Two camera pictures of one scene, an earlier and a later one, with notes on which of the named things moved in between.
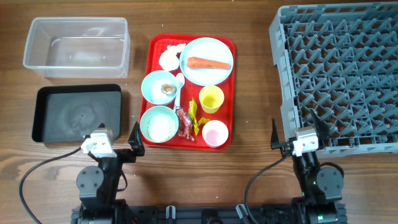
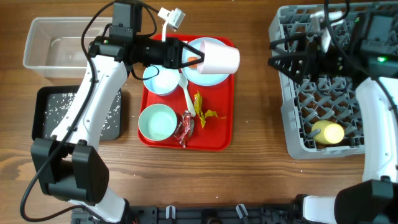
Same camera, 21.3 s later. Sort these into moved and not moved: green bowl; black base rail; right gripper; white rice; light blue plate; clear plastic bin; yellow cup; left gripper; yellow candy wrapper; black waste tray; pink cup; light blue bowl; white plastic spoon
Moved: light blue bowl; white plastic spoon; white rice; right gripper; left gripper; yellow candy wrapper; yellow cup; pink cup
Not moved: black base rail; light blue plate; clear plastic bin; black waste tray; green bowl
